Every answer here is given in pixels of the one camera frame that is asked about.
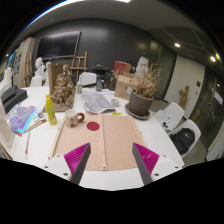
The black wall screen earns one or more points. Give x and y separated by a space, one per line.
59 45

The grey glass jar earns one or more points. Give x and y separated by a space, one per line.
99 86

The grey plant pot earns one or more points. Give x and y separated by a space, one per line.
138 104

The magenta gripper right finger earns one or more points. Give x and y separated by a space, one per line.
146 161

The grey pot saucer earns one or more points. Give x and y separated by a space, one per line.
145 117

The white chair back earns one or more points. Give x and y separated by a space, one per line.
88 78

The black box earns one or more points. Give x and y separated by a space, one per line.
13 96

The cardboard box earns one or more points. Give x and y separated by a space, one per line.
124 86

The white plaster bust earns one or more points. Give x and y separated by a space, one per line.
40 67

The yellow plastic bottle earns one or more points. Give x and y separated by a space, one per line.
49 107

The newspaper sheet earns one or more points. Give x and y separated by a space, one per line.
96 103

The small white cup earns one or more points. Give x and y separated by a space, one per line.
115 102

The holographic colourful book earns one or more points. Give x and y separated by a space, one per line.
19 117

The dried brown plant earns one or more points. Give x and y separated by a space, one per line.
148 82

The wooden stick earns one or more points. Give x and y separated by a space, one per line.
27 145

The red box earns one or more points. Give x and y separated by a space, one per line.
120 67

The yellow small tag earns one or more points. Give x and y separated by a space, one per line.
116 113

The red round coaster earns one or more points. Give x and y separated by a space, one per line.
93 126

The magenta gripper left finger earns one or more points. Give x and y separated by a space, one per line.
77 160

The small green bottle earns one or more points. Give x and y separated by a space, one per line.
79 87

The wooden easel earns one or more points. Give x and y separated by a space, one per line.
79 64

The beige cloth mat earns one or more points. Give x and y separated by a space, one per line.
111 144

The white chair with backpack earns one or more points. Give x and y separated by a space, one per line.
188 124

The floral ceramic mug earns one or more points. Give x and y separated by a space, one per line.
73 118

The black backpack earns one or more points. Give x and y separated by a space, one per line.
183 139

